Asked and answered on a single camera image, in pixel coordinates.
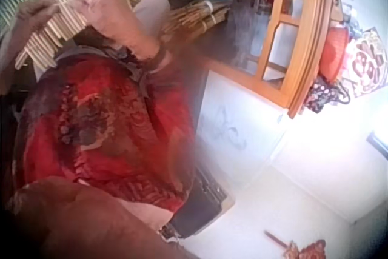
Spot person's left hand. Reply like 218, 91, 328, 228
14, 0, 64, 29

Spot black bag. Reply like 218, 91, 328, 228
162, 164, 230, 243

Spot person's right hand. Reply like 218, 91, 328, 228
72, 0, 161, 60

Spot red paper ornament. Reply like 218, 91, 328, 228
263, 230, 330, 259

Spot red plastic basket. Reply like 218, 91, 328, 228
319, 26, 350, 84

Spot red patterned paper sheet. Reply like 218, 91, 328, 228
347, 27, 388, 99

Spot thin bamboo stick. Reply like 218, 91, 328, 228
50, 0, 80, 10

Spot black wrist band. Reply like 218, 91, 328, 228
141, 44, 174, 73

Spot woven bamboo stick mat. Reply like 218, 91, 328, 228
0, 0, 156, 70

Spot bundle of bamboo sticks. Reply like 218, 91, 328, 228
168, 0, 233, 40

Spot dotted dark cloth bag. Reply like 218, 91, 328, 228
302, 76, 352, 115

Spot wooden frame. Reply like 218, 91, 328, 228
236, 0, 338, 120

